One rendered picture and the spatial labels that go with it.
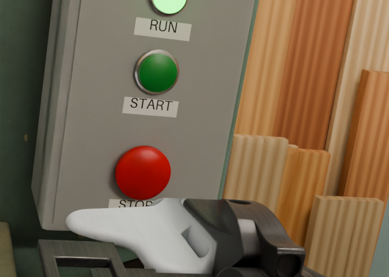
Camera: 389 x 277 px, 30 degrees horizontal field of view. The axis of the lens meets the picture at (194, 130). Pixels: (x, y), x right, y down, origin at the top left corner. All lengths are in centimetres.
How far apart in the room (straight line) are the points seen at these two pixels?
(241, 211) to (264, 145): 151
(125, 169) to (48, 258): 18
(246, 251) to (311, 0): 170
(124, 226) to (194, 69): 14
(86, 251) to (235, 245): 5
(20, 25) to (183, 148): 12
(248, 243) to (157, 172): 17
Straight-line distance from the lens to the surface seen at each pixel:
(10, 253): 42
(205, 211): 27
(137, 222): 28
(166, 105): 39
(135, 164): 39
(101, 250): 22
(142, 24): 38
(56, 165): 39
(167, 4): 37
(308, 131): 198
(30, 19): 43
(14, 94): 44
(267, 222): 24
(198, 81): 39
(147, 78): 38
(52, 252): 21
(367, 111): 194
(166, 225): 28
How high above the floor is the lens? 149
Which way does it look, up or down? 15 degrees down
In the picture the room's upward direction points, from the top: 10 degrees clockwise
